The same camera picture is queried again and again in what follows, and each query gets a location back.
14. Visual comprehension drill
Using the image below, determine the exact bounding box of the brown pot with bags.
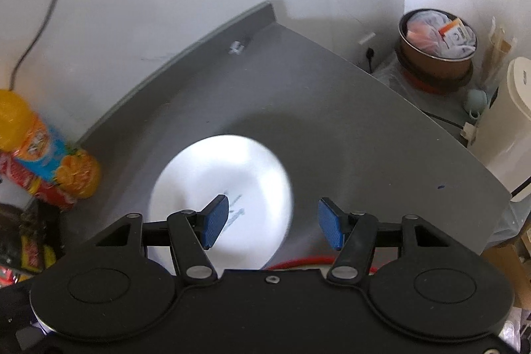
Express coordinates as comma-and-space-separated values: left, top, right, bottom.
395, 8, 478, 94

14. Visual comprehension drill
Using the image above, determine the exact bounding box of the black power cable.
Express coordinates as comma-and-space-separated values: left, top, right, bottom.
8, 0, 72, 92

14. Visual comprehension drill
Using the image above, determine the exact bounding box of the orange juice bottle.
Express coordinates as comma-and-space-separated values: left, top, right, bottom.
1, 90, 101, 198

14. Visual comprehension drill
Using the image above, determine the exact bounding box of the red drink can upper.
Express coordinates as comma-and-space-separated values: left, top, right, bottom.
1, 152, 77, 211

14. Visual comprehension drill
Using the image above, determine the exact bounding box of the cardboard box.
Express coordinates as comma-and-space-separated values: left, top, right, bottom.
482, 218, 531, 310

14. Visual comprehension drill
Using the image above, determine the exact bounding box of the white Bakery plate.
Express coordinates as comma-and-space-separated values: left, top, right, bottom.
147, 134, 295, 271

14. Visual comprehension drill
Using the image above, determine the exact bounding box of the white electric cooker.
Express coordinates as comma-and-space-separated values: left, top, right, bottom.
468, 57, 531, 202

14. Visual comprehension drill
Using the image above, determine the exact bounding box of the dark soy sauce bottle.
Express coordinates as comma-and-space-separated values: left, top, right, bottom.
1, 201, 64, 276

